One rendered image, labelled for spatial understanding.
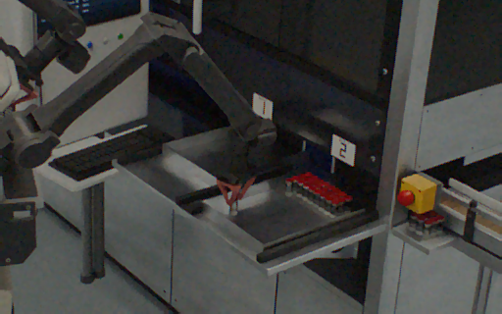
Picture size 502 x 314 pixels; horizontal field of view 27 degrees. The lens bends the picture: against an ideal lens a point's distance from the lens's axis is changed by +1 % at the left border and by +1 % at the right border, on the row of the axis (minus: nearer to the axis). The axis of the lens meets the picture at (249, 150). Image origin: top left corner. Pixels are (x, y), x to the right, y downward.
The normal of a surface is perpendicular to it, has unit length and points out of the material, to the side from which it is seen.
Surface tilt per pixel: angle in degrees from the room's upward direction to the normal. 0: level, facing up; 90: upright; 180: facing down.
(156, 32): 47
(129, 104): 90
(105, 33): 90
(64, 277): 0
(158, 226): 90
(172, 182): 0
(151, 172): 0
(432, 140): 90
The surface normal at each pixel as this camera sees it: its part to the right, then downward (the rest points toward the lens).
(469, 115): 0.63, 0.37
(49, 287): 0.06, -0.90
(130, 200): -0.78, 0.23
